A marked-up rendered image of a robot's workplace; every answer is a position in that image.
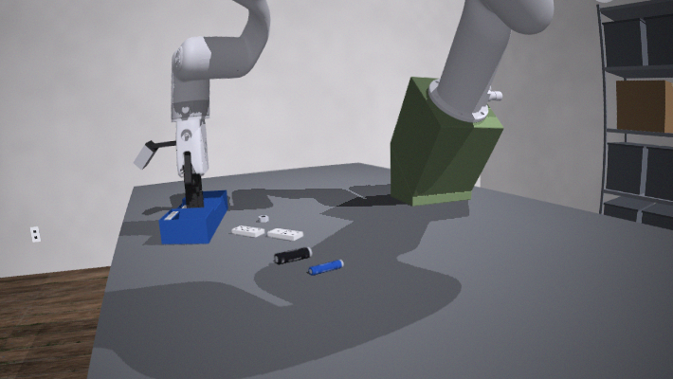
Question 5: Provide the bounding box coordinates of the blue rack of labelled bins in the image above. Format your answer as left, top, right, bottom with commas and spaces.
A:
158, 190, 228, 244

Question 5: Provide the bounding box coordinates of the blue battery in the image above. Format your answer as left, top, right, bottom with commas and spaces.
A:
309, 260, 343, 276

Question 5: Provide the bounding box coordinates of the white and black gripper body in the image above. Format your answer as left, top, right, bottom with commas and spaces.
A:
172, 116, 209, 178

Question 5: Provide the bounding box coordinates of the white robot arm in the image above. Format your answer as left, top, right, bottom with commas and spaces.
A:
134, 0, 554, 170

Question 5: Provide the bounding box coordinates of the white domino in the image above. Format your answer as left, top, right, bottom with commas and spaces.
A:
231, 226, 264, 237
267, 228, 303, 241

